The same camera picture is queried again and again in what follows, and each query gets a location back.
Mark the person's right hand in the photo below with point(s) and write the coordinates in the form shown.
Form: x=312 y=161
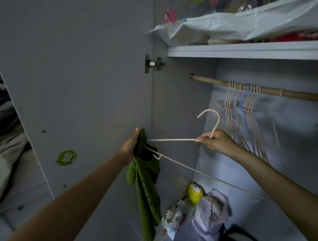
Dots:
x=221 y=145

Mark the person's left hand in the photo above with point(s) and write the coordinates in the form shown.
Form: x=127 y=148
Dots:
x=128 y=149

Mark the person's right thumb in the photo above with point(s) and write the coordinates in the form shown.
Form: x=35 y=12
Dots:
x=206 y=144

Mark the person's left thumb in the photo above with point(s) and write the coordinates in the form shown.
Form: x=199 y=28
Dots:
x=136 y=134

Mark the green garment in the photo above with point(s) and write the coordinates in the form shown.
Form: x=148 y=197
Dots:
x=146 y=188

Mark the person's right forearm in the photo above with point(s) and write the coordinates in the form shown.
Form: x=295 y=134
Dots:
x=278 y=183

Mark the person's left forearm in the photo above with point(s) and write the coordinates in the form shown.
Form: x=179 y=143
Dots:
x=74 y=198

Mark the yellow plush toy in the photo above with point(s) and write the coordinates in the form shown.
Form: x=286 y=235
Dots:
x=194 y=194

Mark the grey wardrobe body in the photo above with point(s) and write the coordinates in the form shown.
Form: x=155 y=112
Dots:
x=178 y=99

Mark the wooden clothes rod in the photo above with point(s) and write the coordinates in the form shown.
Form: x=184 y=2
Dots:
x=213 y=81

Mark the metal door hinge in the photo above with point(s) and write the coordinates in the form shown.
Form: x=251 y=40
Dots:
x=150 y=63

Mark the pale lavender plastic bag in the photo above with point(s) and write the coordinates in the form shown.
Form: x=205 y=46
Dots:
x=211 y=216

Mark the round green sticker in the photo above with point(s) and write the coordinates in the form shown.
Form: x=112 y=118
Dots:
x=66 y=158

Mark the floral white bag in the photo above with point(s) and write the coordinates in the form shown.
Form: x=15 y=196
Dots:
x=172 y=218

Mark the grey wardrobe door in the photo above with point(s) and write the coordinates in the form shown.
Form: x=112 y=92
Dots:
x=74 y=74

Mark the lone pale hanger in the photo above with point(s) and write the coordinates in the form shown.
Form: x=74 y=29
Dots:
x=280 y=93

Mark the grey wardrobe shelf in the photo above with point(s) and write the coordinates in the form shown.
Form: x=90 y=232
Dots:
x=243 y=51

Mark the white plastic bag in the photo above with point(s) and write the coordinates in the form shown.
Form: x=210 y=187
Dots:
x=223 y=27

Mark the white drawer unit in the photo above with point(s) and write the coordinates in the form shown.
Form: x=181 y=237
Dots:
x=27 y=188

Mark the clear bag of colourful items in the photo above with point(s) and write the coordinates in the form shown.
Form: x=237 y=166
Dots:
x=198 y=7

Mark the red cloth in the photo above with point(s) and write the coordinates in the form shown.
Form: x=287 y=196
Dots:
x=293 y=37

